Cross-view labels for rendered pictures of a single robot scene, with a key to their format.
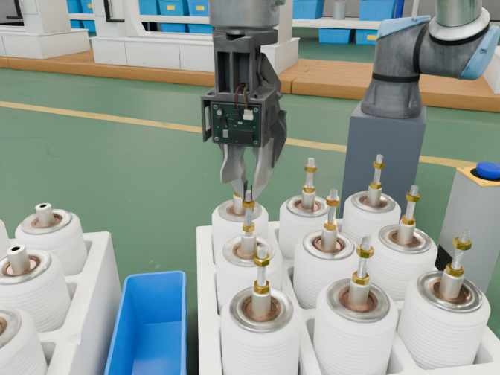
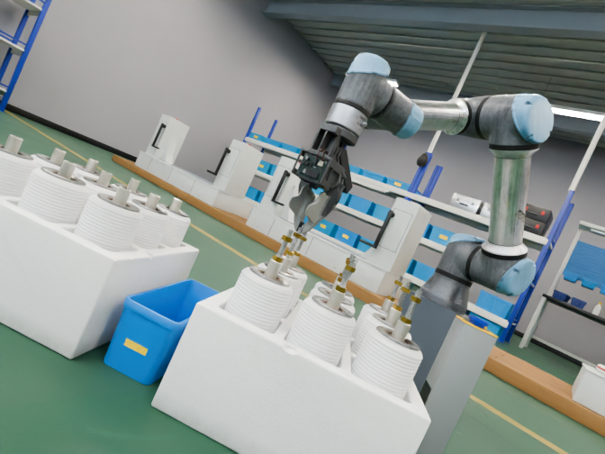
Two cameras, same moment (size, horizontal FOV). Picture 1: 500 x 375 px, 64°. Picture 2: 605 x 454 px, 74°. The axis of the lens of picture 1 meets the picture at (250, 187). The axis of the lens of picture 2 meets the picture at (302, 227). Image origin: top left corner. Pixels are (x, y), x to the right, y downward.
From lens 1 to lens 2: 0.42 m
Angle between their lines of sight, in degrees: 28
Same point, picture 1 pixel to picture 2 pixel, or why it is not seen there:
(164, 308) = not seen: hidden behind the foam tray
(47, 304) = (148, 232)
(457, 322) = (390, 345)
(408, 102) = (456, 298)
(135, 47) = (280, 225)
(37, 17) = (226, 179)
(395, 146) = (432, 327)
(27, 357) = (129, 227)
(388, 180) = not seen: hidden behind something
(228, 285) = not seen: hidden behind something
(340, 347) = (304, 322)
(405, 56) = (461, 260)
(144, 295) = (193, 301)
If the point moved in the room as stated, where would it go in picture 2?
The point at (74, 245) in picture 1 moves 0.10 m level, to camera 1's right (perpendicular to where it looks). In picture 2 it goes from (178, 231) to (213, 249)
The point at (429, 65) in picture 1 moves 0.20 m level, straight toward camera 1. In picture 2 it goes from (476, 271) to (459, 258)
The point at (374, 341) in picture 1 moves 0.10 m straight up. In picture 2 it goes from (328, 324) to (355, 267)
